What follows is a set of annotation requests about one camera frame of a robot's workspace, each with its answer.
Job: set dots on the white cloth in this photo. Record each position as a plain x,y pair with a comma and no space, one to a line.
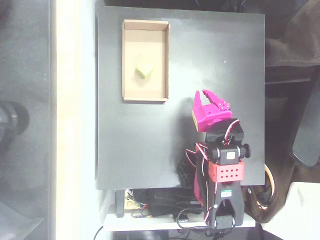
305,212

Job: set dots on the black clamp post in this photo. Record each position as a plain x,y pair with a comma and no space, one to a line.
120,202

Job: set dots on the white shelf board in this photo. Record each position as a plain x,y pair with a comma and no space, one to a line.
150,223

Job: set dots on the brown jacket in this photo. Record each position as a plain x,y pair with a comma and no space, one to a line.
287,50

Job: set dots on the small black adapter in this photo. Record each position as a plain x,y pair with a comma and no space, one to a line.
182,218

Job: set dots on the magenta gripper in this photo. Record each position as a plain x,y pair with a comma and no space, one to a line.
209,113

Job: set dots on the green cube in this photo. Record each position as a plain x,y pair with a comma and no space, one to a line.
144,68

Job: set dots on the black red pink robot arm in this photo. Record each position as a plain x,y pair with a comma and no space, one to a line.
227,175

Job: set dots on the shallow cardboard box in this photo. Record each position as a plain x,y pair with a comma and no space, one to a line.
145,37

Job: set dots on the grey office chair armrest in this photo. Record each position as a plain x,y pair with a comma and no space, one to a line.
307,140

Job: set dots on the black honeycomb arm base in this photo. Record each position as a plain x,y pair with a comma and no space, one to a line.
183,172

